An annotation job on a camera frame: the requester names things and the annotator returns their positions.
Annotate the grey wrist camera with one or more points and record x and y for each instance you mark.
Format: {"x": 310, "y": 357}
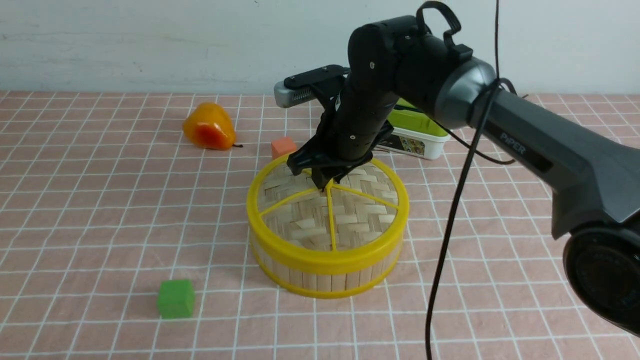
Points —
{"x": 322, "y": 84}

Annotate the orange foam cube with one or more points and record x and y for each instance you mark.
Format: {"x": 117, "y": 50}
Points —
{"x": 282, "y": 146}

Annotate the pink checkered tablecloth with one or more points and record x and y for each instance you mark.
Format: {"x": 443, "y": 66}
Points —
{"x": 103, "y": 198}

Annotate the yellow woven steamer lid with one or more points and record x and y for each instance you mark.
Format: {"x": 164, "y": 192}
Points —
{"x": 352, "y": 225}

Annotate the orange yellow toy pear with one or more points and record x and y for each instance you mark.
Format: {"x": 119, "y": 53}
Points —
{"x": 210, "y": 127}

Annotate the bamboo steamer basket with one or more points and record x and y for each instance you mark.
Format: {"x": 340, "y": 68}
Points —
{"x": 366, "y": 273}

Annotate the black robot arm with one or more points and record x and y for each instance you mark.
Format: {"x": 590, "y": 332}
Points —
{"x": 594, "y": 180}

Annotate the green lidded white box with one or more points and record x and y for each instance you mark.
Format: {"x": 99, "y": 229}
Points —
{"x": 414, "y": 133}

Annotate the green foam cube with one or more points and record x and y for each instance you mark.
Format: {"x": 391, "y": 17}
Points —
{"x": 176, "y": 299}

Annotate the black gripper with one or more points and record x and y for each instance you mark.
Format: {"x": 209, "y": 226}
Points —
{"x": 347, "y": 132}

